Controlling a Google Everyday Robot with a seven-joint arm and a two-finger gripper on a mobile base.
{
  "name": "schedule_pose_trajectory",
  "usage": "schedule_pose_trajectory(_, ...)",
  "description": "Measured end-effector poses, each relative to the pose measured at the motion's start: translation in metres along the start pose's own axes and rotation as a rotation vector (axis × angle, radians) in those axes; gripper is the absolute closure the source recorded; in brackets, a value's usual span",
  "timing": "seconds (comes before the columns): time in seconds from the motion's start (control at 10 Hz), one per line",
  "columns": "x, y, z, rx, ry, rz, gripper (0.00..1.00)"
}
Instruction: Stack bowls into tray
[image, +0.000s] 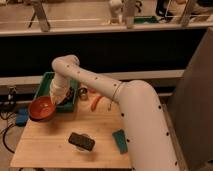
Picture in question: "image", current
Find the teal green cloth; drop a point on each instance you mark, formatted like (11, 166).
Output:
(119, 138)

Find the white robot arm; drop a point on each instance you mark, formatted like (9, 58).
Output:
(147, 135)

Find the small metal cup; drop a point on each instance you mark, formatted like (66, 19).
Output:
(83, 93)

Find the red bowl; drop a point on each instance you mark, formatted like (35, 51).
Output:
(41, 109)

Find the wooden table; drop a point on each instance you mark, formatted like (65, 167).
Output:
(45, 144)

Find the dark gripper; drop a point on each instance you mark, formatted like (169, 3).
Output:
(68, 97)

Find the orange carrot toy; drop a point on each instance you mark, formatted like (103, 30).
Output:
(95, 102)

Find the black rectangular sponge block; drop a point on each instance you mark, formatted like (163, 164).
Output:
(81, 141)

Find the grey panel at right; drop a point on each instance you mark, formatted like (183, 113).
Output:
(191, 106)

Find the blue object beside table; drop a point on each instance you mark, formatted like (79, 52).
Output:
(21, 117)

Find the green plastic tray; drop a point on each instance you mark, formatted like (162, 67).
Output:
(43, 90)

